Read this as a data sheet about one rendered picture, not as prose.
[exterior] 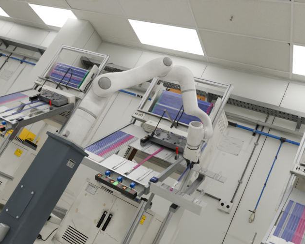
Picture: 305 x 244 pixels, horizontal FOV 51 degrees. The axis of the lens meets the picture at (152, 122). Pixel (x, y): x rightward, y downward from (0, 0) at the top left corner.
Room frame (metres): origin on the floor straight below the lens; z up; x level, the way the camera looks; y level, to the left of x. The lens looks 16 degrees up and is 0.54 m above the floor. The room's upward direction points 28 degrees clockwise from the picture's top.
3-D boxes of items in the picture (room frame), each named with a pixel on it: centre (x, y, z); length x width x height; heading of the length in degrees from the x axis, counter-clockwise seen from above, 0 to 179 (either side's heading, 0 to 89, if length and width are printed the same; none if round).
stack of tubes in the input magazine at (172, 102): (2.69, -0.19, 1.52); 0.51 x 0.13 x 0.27; 59
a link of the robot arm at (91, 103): (1.77, 0.35, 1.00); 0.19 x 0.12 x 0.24; 9
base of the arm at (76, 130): (1.73, 0.34, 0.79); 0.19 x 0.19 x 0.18
